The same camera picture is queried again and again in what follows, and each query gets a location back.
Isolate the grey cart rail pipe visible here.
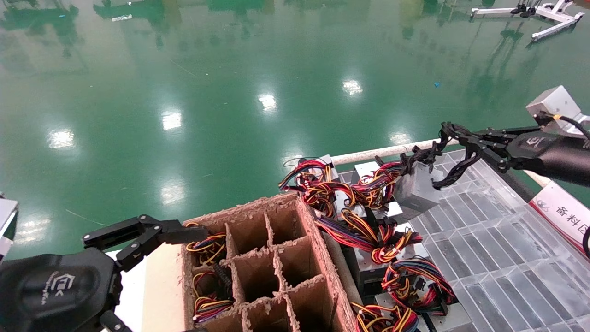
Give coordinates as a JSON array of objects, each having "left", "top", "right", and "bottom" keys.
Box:
[{"left": 323, "top": 231, "right": 365, "bottom": 307}]

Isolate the multicolour wire harness with connector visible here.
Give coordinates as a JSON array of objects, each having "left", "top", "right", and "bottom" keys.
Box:
[{"left": 191, "top": 265, "right": 236, "bottom": 322}]

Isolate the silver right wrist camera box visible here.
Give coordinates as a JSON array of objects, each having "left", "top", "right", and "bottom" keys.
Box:
[{"left": 526, "top": 85, "right": 590, "bottom": 136}]

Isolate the black camera cable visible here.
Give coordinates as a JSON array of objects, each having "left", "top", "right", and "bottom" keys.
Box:
[{"left": 546, "top": 113, "right": 590, "bottom": 141}]

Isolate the short white cart side pipe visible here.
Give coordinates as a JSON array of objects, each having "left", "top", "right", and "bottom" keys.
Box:
[{"left": 523, "top": 170, "right": 551, "bottom": 187}]

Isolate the power supply with black cables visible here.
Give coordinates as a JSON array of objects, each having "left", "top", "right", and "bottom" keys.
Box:
[{"left": 393, "top": 131, "right": 482, "bottom": 213}]

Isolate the brown cardboard divider box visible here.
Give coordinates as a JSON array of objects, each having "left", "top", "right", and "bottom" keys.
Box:
[{"left": 182, "top": 191, "right": 358, "bottom": 332}]

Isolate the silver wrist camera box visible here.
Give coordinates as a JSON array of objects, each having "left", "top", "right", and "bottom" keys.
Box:
[
  {"left": 0, "top": 198, "right": 18, "bottom": 261},
  {"left": 526, "top": 85, "right": 590, "bottom": 136}
]

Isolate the long white cart handle pipe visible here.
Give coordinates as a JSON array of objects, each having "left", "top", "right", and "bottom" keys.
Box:
[{"left": 330, "top": 138, "right": 445, "bottom": 166}]

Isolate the clear plastic grid tray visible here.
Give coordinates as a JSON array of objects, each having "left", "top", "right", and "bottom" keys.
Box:
[{"left": 339, "top": 148, "right": 590, "bottom": 332}]

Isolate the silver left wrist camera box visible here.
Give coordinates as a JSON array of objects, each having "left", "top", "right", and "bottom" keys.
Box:
[{"left": 0, "top": 198, "right": 18, "bottom": 261}]

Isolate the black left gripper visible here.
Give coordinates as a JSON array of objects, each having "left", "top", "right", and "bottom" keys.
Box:
[{"left": 0, "top": 214, "right": 209, "bottom": 332}]

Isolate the white wheeled floor stand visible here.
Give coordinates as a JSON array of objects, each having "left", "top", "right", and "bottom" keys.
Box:
[{"left": 470, "top": 0, "right": 585, "bottom": 43}]

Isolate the black cased power supply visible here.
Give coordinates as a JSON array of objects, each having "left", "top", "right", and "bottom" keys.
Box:
[{"left": 343, "top": 249, "right": 392, "bottom": 296}]

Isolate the white sign with red print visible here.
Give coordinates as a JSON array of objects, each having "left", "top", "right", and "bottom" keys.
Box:
[{"left": 528, "top": 181, "right": 590, "bottom": 256}]

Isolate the yellow red black wire bundle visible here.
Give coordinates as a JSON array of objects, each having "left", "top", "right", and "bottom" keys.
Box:
[{"left": 186, "top": 221, "right": 227, "bottom": 266}]

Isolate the black foam padding strip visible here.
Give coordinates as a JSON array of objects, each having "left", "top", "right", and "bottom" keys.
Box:
[{"left": 500, "top": 168, "right": 537, "bottom": 203}]

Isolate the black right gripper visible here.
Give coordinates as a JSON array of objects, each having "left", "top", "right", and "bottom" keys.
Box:
[{"left": 440, "top": 121, "right": 590, "bottom": 187}]

